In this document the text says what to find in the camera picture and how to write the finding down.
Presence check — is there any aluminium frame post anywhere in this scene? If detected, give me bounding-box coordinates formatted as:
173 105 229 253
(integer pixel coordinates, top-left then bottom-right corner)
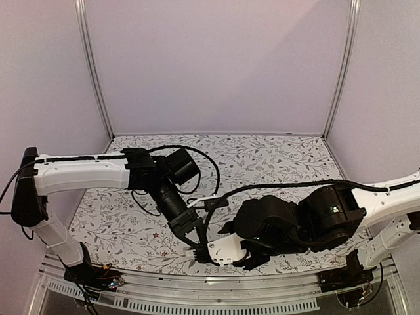
74 0 115 140
322 0 361 141

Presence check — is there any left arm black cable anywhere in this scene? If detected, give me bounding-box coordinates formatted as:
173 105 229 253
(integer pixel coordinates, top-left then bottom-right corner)
131 144 221 217

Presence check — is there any left aluminium frame post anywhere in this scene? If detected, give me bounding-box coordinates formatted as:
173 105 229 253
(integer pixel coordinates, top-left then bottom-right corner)
74 0 115 140

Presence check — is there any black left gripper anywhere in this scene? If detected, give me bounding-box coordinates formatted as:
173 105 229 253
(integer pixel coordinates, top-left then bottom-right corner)
151 178 206 252

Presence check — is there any right aluminium frame post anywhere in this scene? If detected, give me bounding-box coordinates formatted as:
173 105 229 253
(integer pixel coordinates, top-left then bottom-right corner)
322 0 361 141

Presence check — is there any floral patterned table mat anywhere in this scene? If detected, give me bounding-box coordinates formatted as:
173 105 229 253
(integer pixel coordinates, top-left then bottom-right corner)
58 133 372 275

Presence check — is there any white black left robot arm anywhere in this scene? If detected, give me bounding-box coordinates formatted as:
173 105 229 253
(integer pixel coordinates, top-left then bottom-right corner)
10 147 204 291

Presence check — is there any white remote control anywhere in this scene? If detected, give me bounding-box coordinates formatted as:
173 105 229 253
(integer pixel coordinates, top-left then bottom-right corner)
184 248 196 258

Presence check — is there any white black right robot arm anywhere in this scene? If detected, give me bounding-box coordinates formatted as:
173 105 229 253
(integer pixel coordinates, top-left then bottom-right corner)
233 172 419 292

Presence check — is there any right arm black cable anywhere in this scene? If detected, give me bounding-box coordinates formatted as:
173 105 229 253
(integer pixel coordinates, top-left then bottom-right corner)
201 179 391 263

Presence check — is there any front aluminium rail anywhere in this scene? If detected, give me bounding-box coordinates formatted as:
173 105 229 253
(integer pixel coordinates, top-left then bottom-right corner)
26 254 412 314

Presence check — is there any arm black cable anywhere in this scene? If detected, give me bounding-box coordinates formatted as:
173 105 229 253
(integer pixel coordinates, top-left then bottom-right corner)
201 179 391 263
131 144 221 217

